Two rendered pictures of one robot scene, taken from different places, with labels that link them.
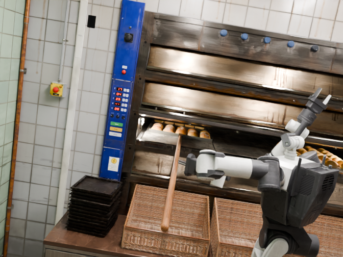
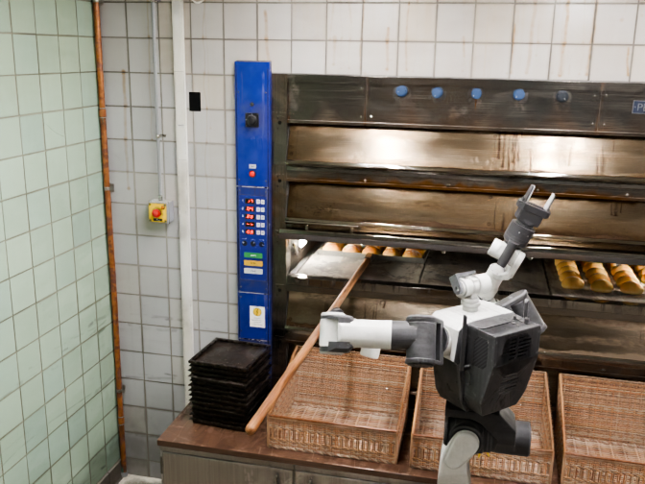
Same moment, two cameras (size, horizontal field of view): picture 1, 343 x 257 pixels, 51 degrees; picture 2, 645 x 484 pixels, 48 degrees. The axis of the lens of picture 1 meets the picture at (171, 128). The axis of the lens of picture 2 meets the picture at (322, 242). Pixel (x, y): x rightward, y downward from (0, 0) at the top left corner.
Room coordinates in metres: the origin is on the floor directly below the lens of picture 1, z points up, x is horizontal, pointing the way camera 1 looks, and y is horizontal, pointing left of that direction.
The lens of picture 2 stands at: (-0.52, -0.61, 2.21)
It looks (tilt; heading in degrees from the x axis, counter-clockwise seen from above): 15 degrees down; 12
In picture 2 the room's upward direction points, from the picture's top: 1 degrees clockwise
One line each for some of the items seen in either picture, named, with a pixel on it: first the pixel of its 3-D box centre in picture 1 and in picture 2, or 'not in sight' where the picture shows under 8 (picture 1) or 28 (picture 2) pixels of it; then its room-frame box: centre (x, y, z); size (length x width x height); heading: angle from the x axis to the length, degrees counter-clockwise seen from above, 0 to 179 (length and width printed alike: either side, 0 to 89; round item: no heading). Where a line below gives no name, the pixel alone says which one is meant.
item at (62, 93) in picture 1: (57, 89); (160, 210); (2.56, 0.85, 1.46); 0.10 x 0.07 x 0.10; 90
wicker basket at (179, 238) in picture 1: (168, 219); (342, 399); (2.34, -0.08, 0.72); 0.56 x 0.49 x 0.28; 90
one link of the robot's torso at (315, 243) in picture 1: (289, 236); (487, 425); (1.74, -0.69, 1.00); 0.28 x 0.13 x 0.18; 91
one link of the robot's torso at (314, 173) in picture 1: (294, 187); (480, 353); (1.71, -0.65, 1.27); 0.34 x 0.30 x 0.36; 135
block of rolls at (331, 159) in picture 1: (312, 154); (608, 269); (3.05, -1.23, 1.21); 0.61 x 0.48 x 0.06; 0
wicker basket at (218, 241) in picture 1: (253, 234); (481, 417); (2.34, -0.68, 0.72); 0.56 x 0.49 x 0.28; 91
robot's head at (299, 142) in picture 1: (293, 145); (472, 288); (1.75, -0.61, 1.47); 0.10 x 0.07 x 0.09; 135
